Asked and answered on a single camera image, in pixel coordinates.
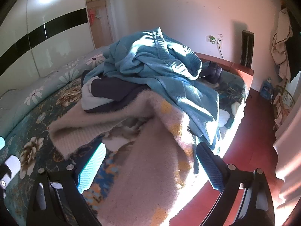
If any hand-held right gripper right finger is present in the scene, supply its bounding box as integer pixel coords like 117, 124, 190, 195
197, 143, 276, 226

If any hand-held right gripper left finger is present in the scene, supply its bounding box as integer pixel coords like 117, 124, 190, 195
26, 142, 107, 226

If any blue knit cardigan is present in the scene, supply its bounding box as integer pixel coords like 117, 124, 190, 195
82, 27, 223, 151

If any green floral blanket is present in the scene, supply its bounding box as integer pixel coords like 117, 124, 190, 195
0, 71, 250, 226

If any light blue daisy quilt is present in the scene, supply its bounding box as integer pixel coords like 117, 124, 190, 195
0, 46, 111, 123

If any dark navy garment white lining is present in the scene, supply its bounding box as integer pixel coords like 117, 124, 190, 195
81, 76, 151, 113

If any white curtain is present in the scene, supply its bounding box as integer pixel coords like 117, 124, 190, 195
273, 113, 301, 215

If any dark blue folded garment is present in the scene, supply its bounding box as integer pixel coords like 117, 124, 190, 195
203, 61, 224, 84

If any blue detergent bottle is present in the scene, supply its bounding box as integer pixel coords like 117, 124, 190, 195
261, 77, 274, 99

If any white wardrobe black stripe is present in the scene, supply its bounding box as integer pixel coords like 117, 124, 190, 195
0, 0, 96, 99

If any black tower heater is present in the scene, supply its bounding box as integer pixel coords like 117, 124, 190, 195
240, 30, 255, 67

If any beige hanging towel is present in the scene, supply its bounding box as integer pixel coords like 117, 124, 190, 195
270, 8, 294, 80

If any wooden door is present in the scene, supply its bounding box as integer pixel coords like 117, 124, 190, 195
86, 0, 116, 50

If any dark hanging cloth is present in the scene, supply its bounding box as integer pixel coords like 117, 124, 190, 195
286, 5, 301, 83

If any red hanging cloth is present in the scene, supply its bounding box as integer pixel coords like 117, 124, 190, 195
88, 8, 97, 25

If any gold wire rack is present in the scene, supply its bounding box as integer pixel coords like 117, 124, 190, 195
273, 85, 297, 132

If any black plug with cable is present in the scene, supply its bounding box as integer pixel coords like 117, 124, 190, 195
217, 39, 225, 60

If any white wall socket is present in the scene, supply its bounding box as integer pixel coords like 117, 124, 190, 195
206, 35, 223, 44

